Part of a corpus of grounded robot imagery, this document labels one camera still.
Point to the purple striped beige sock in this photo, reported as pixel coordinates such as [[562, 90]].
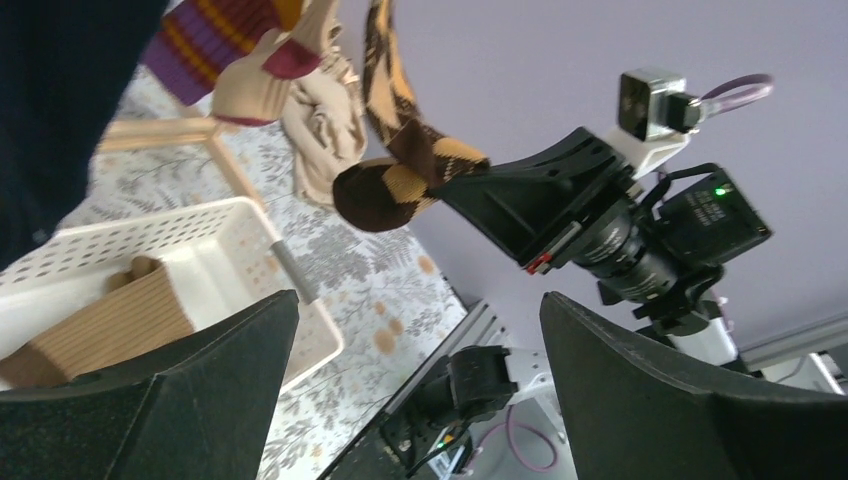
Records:
[[244, 54]]

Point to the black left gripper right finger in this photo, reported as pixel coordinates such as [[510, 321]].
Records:
[[636, 409]]

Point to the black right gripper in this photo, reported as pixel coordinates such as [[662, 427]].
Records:
[[571, 203]]

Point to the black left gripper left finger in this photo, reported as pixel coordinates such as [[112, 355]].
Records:
[[197, 408]]

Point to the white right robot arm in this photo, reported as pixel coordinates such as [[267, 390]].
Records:
[[708, 218]]

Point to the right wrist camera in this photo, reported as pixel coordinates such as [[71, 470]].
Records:
[[656, 118]]

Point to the tan brown sock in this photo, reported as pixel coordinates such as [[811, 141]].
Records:
[[139, 313]]

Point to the white plastic basket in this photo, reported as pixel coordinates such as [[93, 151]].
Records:
[[221, 257]]

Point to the brown argyle sock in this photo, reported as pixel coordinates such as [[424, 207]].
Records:
[[384, 194]]

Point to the navy blue sock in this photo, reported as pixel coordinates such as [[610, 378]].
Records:
[[64, 68]]

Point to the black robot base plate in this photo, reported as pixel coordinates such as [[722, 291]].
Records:
[[395, 447]]

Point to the beige crumpled cloth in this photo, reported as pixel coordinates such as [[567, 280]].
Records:
[[323, 119]]

